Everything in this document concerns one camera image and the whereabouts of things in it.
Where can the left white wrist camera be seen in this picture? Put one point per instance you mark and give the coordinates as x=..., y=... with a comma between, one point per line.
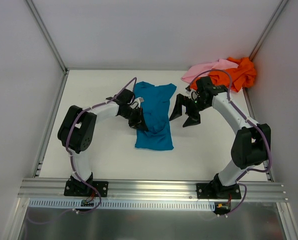
x=139, y=100

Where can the right aluminium corner post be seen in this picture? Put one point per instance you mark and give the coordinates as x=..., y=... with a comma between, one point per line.
x=268, y=28

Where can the white slotted cable duct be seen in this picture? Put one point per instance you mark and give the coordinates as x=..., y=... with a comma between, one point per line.
x=118, y=204

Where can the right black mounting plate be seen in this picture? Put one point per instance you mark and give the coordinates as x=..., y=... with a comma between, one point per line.
x=213, y=191

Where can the black mounting plate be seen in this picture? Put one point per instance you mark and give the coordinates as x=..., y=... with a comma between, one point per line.
x=75, y=188
x=213, y=191

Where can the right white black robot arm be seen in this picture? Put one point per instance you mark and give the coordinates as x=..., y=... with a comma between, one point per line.
x=251, y=145

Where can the orange t shirt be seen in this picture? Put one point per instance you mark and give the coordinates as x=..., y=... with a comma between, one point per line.
x=244, y=76

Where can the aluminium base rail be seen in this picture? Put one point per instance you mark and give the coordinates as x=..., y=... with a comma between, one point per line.
x=155, y=190

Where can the left aluminium corner post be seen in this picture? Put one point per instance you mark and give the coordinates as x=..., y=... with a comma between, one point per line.
x=46, y=35

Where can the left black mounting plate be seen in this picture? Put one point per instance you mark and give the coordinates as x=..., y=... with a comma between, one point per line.
x=75, y=188

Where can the teal blue t shirt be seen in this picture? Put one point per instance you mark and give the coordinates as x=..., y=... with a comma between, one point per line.
x=155, y=106

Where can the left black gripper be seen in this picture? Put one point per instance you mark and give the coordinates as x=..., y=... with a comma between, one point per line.
x=134, y=116

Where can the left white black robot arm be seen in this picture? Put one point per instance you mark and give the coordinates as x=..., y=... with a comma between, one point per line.
x=76, y=135

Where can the pink t shirt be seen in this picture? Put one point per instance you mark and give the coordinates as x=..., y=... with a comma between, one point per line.
x=222, y=64

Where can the aluminium corner post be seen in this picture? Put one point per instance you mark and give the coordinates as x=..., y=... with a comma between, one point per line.
x=46, y=35
x=268, y=28

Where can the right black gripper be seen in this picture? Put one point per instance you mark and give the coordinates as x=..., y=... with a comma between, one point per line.
x=189, y=107

